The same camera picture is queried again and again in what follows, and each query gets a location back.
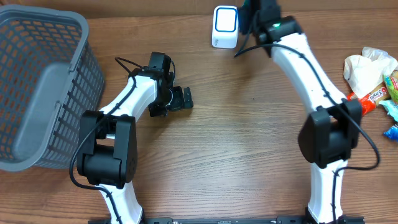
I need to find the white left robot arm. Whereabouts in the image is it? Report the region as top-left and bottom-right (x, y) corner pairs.
(69, 52), (193, 223)

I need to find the green candy bag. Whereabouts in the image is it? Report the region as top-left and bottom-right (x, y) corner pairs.
(384, 70), (398, 103)

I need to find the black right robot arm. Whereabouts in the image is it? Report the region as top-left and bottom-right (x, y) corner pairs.
(238, 1), (364, 223)

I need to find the blue packet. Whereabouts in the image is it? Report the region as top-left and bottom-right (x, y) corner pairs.
(384, 124), (398, 141)

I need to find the grey plastic basket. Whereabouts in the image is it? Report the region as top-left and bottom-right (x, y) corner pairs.
(1, 4), (104, 172)

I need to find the white brown cookie bag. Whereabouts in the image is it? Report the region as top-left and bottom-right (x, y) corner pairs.
(343, 47), (397, 98)

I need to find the orange pasta packet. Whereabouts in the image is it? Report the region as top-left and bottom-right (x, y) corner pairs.
(347, 83), (391, 116)

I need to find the teal wipes packet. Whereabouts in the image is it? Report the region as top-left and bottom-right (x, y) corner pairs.
(379, 100), (398, 122)

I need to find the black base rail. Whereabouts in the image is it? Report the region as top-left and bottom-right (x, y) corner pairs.
(88, 216), (366, 224)

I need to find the white barcode scanner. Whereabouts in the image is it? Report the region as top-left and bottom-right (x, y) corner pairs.
(211, 5), (239, 49)

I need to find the green capped bottle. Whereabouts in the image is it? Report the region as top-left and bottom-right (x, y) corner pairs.
(242, 0), (251, 9)

